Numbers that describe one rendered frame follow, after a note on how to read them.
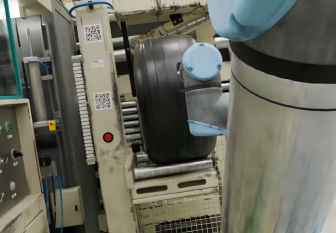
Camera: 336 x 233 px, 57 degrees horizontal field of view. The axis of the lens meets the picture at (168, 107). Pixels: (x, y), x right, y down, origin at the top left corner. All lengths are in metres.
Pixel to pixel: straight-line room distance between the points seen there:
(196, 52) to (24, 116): 0.79
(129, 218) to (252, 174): 1.20
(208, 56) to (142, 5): 0.99
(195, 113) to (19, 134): 0.78
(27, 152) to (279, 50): 1.18
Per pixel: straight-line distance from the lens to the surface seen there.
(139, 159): 1.58
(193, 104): 0.72
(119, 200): 1.43
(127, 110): 1.75
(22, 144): 1.31
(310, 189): 0.28
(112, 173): 1.40
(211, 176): 1.32
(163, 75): 1.16
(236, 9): 0.18
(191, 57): 0.71
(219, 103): 0.72
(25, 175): 1.32
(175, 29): 1.78
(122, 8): 1.67
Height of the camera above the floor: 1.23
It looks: 3 degrees down
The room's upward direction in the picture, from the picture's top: 8 degrees counter-clockwise
